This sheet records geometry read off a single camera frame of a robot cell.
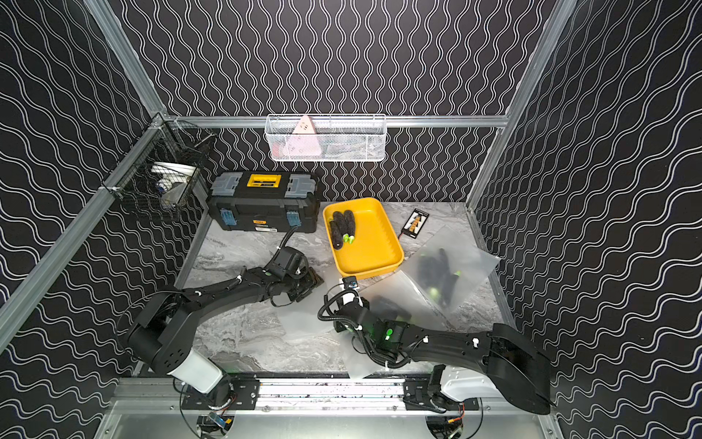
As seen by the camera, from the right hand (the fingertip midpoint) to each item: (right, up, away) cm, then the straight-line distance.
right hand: (337, 299), depth 80 cm
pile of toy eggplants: (+1, +22, +30) cm, 37 cm away
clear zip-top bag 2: (-10, -7, +4) cm, 13 cm away
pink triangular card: (-12, +50, +10) cm, 52 cm away
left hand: (-6, +4, +9) cm, 11 cm away
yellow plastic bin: (+8, +16, +27) cm, 32 cm away
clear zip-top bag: (+19, -3, +13) cm, 24 cm away
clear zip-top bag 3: (+39, +7, +18) cm, 44 cm away
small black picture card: (+30, +23, +33) cm, 50 cm away
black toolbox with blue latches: (-25, +31, +18) cm, 44 cm away
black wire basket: (-50, +38, -2) cm, 62 cm away
